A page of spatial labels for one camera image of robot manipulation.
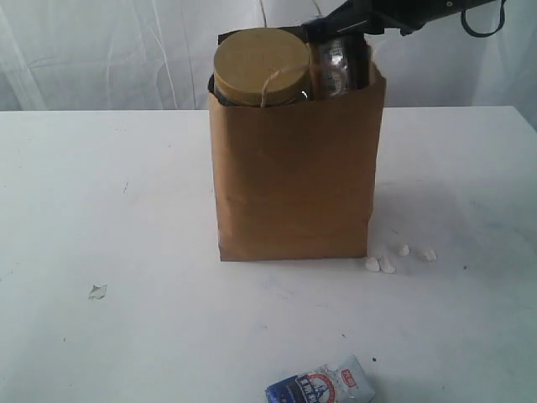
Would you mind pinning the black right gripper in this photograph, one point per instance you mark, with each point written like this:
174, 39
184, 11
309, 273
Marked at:
374, 17

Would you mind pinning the small white pebble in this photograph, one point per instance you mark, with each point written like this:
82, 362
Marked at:
427, 254
372, 264
386, 266
403, 250

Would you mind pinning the plastic nut jar yellow lid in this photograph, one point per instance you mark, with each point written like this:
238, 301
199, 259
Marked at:
261, 67

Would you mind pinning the brown paper bag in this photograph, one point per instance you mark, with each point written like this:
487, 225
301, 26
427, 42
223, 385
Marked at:
296, 181

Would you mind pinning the small clear plastic scrap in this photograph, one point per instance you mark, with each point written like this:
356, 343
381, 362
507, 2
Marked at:
98, 292

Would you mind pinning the black beige noodle package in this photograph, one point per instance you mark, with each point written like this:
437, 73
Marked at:
339, 66

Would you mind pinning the blue white salt packet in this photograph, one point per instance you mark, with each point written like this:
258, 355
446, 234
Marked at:
346, 382

